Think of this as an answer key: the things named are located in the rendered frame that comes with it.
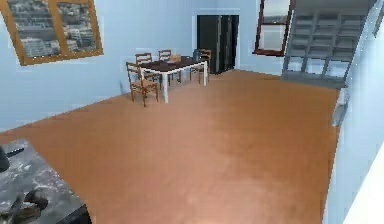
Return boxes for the brown wooden chair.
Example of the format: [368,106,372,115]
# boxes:
[189,48,213,85]
[125,61,160,108]
[157,49,183,88]
[134,52,162,90]

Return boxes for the dark red framed window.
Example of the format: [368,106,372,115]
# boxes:
[252,0,296,57]

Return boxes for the dark brown lump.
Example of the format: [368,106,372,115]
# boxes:
[7,189,50,221]

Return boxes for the grey open shelf unit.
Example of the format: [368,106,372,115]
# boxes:
[280,0,378,90]

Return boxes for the grey marbled worktop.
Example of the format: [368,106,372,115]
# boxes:
[0,139,93,224]

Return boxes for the brown framed city window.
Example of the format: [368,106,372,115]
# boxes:
[0,0,104,67]

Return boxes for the dark top white leg table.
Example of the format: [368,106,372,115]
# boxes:
[137,55,209,105]

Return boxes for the black pan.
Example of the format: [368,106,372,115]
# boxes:
[0,145,26,174]

